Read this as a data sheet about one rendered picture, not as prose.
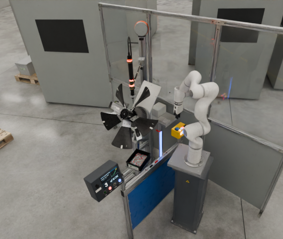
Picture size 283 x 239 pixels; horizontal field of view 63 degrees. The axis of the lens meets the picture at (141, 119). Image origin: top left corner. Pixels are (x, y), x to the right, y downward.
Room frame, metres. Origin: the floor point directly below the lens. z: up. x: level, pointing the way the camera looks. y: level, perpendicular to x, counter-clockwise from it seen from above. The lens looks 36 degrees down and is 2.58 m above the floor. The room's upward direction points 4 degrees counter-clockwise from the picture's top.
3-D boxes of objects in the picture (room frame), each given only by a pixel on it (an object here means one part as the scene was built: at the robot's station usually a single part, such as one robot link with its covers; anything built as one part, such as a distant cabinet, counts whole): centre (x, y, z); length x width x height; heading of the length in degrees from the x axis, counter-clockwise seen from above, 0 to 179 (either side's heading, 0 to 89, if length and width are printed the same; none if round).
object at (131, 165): (1.69, 0.06, 0.85); 0.22 x 0.17 x 0.07; 149
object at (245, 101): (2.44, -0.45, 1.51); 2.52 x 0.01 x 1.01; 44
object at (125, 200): (1.32, 0.20, 0.39); 0.04 x 0.04 x 0.78; 44
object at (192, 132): (1.51, -0.44, 1.27); 0.19 x 0.12 x 0.24; 108
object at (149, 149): (2.28, -0.08, 0.58); 0.09 x 0.05 x 1.15; 44
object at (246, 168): (2.44, -0.45, 0.50); 2.59 x 0.03 x 0.91; 44
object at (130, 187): (1.62, -0.11, 0.82); 0.90 x 0.04 x 0.08; 134
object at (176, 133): (1.89, -0.39, 1.02); 0.16 x 0.10 x 0.11; 134
